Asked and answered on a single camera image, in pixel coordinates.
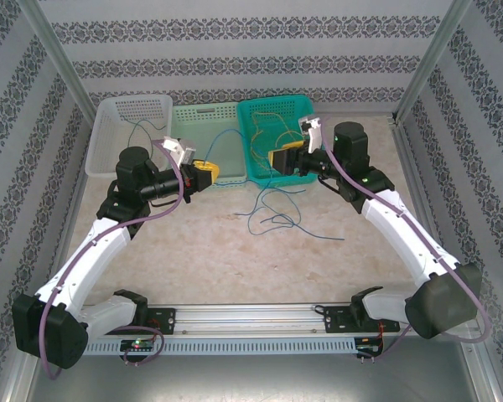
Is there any aluminium frame post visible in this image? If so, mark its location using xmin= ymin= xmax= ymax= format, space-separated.
xmin=392 ymin=0 xmax=474 ymax=123
xmin=15 ymin=0 xmax=98 ymax=123

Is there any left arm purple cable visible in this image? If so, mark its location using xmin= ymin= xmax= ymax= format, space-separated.
xmin=41 ymin=139 xmax=185 ymax=382

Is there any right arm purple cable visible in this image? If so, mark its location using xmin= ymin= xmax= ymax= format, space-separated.
xmin=319 ymin=116 xmax=492 ymax=366

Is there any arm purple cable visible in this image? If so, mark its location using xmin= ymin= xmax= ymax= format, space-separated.
xmin=319 ymin=116 xmax=492 ymax=366
xmin=41 ymin=139 xmax=185 ymax=382

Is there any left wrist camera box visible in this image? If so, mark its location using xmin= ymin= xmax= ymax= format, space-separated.
xmin=162 ymin=137 xmax=197 ymax=167

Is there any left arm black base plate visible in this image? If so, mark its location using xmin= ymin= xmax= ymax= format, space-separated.
xmin=100 ymin=307 xmax=178 ymax=336

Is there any grey metal panel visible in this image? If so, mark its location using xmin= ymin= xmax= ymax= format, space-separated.
xmin=24 ymin=354 xmax=490 ymax=402

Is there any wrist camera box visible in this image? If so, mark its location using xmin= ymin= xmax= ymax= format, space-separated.
xmin=162 ymin=137 xmax=197 ymax=167
xmin=297 ymin=115 xmax=325 ymax=156

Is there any thin yellow cable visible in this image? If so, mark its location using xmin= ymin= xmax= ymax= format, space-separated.
xmin=249 ymin=125 xmax=308 ymax=182
xmin=250 ymin=110 xmax=293 ymax=136

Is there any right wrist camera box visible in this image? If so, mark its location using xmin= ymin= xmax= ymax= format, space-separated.
xmin=297 ymin=115 xmax=325 ymax=156

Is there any aluminium table edge rail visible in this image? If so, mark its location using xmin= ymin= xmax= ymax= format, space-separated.
xmin=40 ymin=167 xmax=100 ymax=307
xmin=388 ymin=115 xmax=462 ymax=301

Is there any aluminium mounting rail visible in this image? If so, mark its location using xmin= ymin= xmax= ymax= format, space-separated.
xmin=79 ymin=303 xmax=475 ymax=337

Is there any teal plastic basket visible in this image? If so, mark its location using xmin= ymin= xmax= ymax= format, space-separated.
xmin=236 ymin=95 xmax=325 ymax=188

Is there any white plastic basket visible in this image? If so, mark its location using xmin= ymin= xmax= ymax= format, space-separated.
xmin=85 ymin=94 xmax=174 ymax=178

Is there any slotted grey cable duct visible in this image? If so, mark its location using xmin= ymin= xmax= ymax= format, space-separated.
xmin=81 ymin=336 xmax=358 ymax=357

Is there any light green plastic basket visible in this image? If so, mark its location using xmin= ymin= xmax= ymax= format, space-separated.
xmin=167 ymin=102 xmax=250 ymax=191

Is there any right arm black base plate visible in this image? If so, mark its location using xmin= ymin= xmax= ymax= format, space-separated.
xmin=323 ymin=304 xmax=402 ymax=335

